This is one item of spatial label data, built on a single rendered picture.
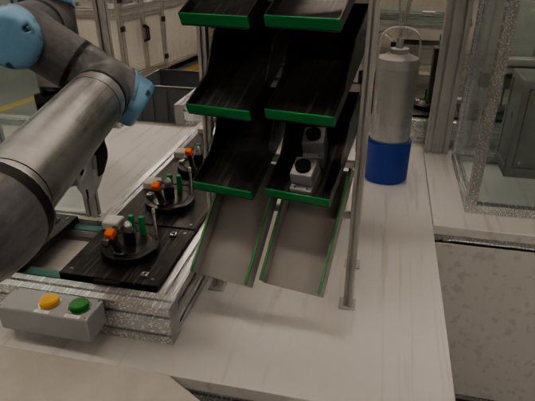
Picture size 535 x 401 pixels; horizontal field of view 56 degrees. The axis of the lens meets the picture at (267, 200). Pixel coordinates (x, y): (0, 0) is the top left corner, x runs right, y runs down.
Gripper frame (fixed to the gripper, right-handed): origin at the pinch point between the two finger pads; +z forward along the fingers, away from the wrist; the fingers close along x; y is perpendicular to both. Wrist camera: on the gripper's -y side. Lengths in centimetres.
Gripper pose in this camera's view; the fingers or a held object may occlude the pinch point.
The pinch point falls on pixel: (90, 190)
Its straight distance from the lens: 97.6
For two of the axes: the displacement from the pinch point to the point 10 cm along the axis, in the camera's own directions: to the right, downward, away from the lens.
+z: 0.0, 8.8, 4.7
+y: -2.2, 4.6, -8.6
